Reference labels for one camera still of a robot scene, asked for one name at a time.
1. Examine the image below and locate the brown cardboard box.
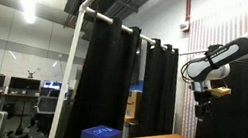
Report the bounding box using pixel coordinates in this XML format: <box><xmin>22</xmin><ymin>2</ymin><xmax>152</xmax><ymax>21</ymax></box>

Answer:
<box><xmin>124</xmin><ymin>89</ymin><xmax>140</xmax><ymax>119</ymax></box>

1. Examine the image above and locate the wide black curtain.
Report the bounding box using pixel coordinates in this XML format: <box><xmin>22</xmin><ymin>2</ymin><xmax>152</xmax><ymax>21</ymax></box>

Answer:
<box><xmin>62</xmin><ymin>12</ymin><xmax>144</xmax><ymax>138</ymax></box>

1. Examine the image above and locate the silver backdrop rod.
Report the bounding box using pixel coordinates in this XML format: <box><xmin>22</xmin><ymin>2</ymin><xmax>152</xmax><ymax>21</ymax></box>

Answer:
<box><xmin>178</xmin><ymin>45</ymin><xmax>210</xmax><ymax>62</ymax></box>

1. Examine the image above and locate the red wall pipe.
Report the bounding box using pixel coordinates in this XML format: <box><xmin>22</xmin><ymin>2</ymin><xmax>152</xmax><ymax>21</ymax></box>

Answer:
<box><xmin>181</xmin><ymin>0</ymin><xmax>195</xmax><ymax>23</ymax></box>

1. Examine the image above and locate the white vertical PVC pipe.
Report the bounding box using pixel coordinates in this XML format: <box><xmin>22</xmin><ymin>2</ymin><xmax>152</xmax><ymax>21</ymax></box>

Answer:
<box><xmin>47</xmin><ymin>0</ymin><xmax>89</xmax><ymax>138</ymax></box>

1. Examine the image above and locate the grey mesh office chair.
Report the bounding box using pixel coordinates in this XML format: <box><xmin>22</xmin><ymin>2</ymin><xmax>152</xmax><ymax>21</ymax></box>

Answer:
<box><xmin>29</xmin><ymin>93</ymin><xmax>60</xmax><ymax>136</ymax></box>

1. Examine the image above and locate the grey trash bin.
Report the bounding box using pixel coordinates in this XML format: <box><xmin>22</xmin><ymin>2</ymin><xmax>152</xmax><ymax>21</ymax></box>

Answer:
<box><xmin>121</xmin><ymin>117</ymin><xmax>141</xmax><ymax>138</ymax></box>

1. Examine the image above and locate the white fire alarm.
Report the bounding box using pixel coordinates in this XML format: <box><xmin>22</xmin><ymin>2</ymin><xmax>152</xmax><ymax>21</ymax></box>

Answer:
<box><xmin>177</xmin><ymin>19</ymin><xmax>192</xmax><ymax>33</ymax></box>

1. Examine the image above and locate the tan wrist camera box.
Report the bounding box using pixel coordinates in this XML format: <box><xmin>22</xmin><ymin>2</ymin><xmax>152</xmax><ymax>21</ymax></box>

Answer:
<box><xmin>208</xmin><ymin>84</ymin><xmax>232</xmax><ymax>100</ymax></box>

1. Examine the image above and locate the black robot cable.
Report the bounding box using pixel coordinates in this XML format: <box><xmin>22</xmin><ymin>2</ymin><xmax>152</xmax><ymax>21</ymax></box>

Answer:
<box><xmin>177</xmin><ymin>56</ymin><xmax>208</xmax><ymax>87</ymax></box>

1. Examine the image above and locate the lit blue computer screen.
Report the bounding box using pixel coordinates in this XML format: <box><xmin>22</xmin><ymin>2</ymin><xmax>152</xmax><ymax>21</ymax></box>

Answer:
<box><xmin>42</xmin><ymin>78</ymin><xmax>63</xmax><ymax>92</ymax></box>

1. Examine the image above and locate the narrow black curtain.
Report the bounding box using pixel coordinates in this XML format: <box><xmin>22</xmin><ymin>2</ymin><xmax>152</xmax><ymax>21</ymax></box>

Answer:
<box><xmin>130</xmin><ymin>36</ymin><xmax>189</xmax><ymax>138</ymax></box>

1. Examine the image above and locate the silver curtain rod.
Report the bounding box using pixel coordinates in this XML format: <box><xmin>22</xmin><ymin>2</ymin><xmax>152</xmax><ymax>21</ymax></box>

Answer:
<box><xmin>80</xmin><ymin>6</ymin><xmax>175</xmax><ymax>52</ymax></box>

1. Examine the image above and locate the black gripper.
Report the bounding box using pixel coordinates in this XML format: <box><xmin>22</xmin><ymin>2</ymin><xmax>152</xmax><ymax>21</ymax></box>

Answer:
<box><xmin>189</xmin><ymin>89</ymin><xmax>216</xmax><ymax>121</ymax></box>

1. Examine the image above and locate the small dark drone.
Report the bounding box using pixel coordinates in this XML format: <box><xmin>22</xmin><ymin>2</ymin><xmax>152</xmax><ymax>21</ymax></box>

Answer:
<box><xmin>25</xmin><ymin>69</ymin><xmax>37</xmax><ymax>80</ymax></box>

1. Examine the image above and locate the blue sheet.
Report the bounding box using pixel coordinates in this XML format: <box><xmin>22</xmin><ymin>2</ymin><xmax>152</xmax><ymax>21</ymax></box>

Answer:
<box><xmin>127</xmin><ymin>77</ymin><xmax>146</xmax><ymax>95</ymax></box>

